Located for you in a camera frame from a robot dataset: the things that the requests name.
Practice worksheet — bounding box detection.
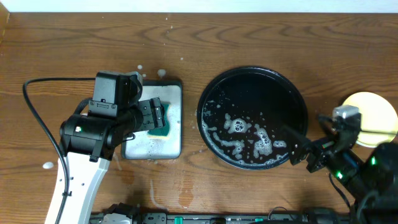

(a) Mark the green yellow sponge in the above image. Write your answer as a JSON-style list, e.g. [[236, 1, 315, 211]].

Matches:
[[147, 103, 170, 139]]

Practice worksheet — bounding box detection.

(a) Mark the yellow plate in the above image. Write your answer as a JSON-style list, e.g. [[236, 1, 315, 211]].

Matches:
[[343, 92, 397, 148]]

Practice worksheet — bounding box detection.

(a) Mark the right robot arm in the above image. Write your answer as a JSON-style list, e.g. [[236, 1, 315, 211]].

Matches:
[[282, 126, 397, 223]]

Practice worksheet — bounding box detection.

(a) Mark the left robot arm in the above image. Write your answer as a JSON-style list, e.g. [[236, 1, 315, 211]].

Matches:
[[45, 98, 165, 223]]

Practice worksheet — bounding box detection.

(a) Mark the rectangular black soap tray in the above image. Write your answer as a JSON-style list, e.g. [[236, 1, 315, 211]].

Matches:
[[121, 80, 182, 160]]

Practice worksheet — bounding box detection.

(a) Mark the round black tray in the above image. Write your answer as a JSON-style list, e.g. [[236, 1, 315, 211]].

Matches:
[[197, 67, 308, 170]]

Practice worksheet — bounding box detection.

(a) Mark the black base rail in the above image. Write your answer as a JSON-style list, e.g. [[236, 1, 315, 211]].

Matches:
[[88, 203, 351, 224]]

